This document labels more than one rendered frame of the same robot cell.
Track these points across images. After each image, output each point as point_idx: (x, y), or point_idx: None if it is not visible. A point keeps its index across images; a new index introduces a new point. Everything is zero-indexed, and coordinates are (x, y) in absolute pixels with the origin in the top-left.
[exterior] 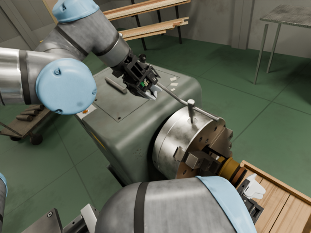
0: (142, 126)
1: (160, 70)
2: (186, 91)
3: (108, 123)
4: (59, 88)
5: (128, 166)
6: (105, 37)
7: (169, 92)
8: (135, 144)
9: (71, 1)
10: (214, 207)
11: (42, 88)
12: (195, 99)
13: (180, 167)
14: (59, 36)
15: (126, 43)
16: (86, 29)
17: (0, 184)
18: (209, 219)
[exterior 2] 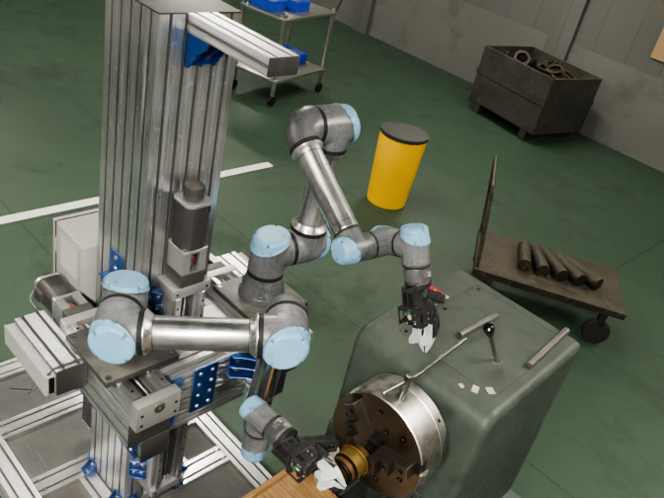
0: (393, 354)
1: (519, 379)
2: (461, 404)
3: (398, 321)
4: (337, 246)
5: (353, 359)
6: (406, 260)
7: (431, 362)
8: (373, 353)
9: (405, 230)
10: (289, 325)
11: (334, 240)
12: (462, 430)
13: (348, 398)
14: (392, 234)
15: (421, 279)
16: (401, 246)
17: (319, 253)
18: (284, 323)
